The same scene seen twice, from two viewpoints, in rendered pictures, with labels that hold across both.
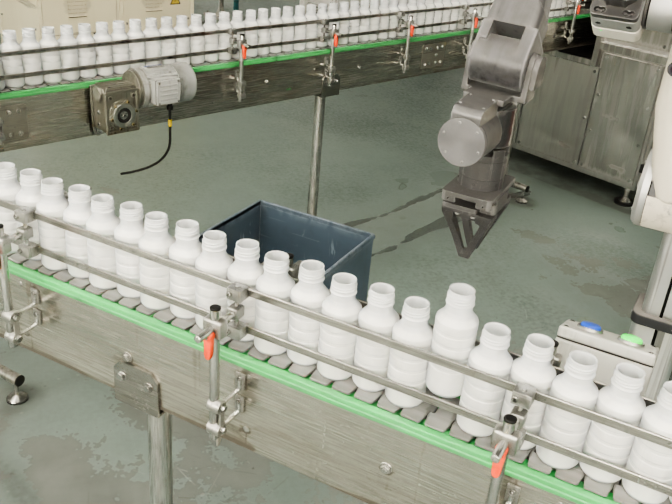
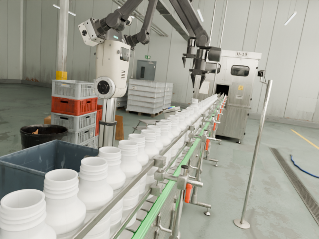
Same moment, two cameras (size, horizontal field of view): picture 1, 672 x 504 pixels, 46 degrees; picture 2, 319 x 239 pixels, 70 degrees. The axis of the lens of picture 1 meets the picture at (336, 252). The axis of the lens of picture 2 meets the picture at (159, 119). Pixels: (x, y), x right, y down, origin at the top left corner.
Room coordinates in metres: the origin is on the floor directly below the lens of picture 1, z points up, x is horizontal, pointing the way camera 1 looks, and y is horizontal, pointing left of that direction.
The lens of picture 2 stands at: (1.34, 1.03, 1.29)
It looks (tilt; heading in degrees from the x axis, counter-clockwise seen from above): 10 degrees down; 260
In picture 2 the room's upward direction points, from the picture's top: 7 degrees clockwise
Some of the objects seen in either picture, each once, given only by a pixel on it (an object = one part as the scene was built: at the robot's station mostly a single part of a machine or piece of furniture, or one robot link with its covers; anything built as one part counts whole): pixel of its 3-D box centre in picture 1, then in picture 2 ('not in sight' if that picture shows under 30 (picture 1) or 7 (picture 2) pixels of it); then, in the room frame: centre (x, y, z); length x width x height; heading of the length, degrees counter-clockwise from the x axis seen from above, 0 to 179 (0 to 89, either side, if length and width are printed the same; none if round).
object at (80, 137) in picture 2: not in sight; (74, 133); (1.97, -2.48, 0.33); 0.61 x 0.41 x 0.22; 70
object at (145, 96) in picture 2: not in sight; (146, 96); (0.42, -7.13, 0.59); 1.24 x 1.03 x 1.17; 66
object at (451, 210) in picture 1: (472, 221); (198, 79); (0.94, -0.17, 1.31); 0.07 x 0.07 x 0.09; 64
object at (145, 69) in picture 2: not in sight; (144, 81); (0.20, -10.75, 1.05); 1.00 x 0.10 x 2.10; 154
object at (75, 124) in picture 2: not in sight; (75, 118); (1.97, -2.48, 0.55); 0.61 x 0.41 x 0.22; 71
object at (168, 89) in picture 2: not in sight; (157, 95); (-0.19, -8.60, 0.59); 1.25 x 1.03 x 1.17; 65
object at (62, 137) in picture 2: not in sight; (44, 158); (2.08, -1.44, 0.32); 0.45 x 0.45 x 0.64
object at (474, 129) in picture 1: (486, 104); (210, 49); (0.90, -0.16, 1.47); 0.12 x 0.09 x 0.12; 153
